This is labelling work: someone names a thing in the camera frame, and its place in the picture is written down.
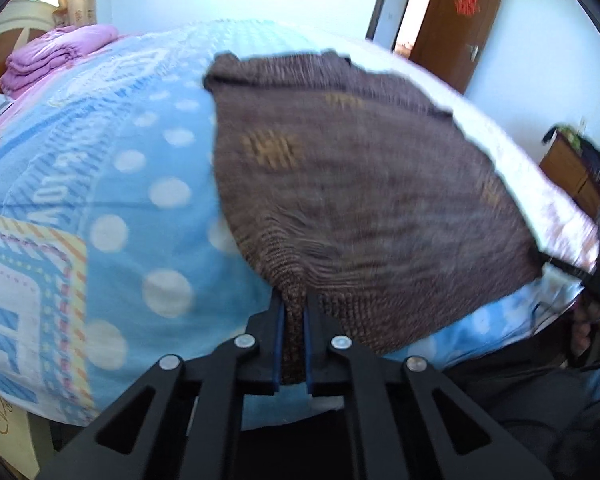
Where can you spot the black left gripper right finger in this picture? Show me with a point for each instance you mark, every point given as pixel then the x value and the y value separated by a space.
pixel 405 419

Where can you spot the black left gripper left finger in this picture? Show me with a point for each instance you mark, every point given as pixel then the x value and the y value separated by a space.
pixel 181 418

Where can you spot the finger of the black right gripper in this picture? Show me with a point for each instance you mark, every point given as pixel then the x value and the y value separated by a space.
pixel 564 266

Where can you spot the brown knitted sweater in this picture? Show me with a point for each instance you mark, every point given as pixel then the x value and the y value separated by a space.
pixel 354 185

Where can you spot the dark clothes on cabinet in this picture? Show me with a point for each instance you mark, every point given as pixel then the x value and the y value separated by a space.
pixel 588 152

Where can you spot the person's right hand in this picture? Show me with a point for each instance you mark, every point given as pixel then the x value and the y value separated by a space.
pixel 586 328

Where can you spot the wooden cabinet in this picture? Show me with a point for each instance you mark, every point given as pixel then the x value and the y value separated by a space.
pixel 563 166

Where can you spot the blue and pink bed sheet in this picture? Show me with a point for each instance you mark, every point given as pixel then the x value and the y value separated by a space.
pixel 113 247

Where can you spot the brown wooden door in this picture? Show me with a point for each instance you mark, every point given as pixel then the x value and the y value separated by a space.
pixel 449 45

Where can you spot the red paper door decoration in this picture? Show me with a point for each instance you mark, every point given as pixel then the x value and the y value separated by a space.
pixel 467 8

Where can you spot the folded pink quilt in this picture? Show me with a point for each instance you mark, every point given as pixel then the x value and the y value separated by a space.
pixel 36 59

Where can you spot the cream wooden headboard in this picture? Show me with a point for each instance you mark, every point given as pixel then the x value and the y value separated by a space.
pixel 21 21

